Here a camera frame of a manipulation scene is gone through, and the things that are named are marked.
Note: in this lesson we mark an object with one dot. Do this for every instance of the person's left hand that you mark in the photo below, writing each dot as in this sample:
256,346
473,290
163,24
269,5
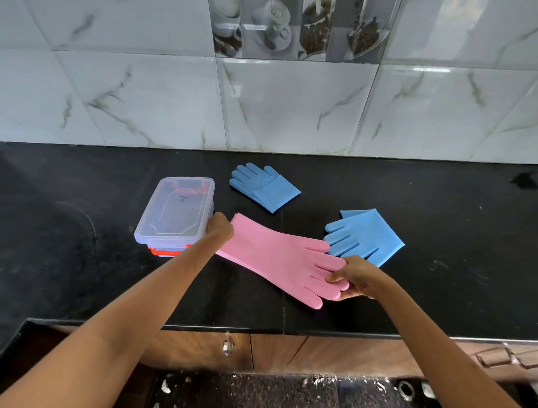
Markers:
220,230

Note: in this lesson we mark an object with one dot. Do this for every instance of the person's right hand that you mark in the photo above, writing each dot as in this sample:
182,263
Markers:
362,275

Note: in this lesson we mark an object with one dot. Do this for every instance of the person's left fingers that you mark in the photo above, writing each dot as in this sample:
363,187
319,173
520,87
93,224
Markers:
215,219

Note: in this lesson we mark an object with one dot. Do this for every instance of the person's right thumb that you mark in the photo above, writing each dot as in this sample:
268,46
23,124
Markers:
337,276

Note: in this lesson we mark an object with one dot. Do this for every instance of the pink rubber glove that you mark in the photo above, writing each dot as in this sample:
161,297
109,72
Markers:
273,254

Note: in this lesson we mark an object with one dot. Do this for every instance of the person's left forearm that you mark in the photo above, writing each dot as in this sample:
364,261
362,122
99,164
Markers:
126,323

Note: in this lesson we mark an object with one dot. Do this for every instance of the person's right forearm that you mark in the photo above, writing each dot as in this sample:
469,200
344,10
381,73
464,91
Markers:
433,344

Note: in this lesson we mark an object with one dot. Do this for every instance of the clear plastic container orange clips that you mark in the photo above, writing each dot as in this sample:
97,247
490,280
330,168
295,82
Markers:
176,210

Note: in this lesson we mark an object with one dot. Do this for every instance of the flat blue rubber glove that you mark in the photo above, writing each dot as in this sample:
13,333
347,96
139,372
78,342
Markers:
365,235

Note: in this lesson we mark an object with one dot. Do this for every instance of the folded blue rubber glove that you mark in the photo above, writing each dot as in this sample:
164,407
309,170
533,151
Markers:
269,189

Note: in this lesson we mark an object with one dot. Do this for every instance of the patterned wooden cabinet front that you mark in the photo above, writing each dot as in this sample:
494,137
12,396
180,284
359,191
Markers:
361,357

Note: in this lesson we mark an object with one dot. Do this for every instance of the narrow wooden cabinet door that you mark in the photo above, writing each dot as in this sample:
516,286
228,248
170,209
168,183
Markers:
275,353

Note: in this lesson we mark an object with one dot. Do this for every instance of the silver cabinet knob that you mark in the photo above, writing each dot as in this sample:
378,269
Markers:
228,344

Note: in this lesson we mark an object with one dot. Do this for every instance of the wide wooden cabinet door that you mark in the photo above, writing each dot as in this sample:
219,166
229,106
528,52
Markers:
189,351

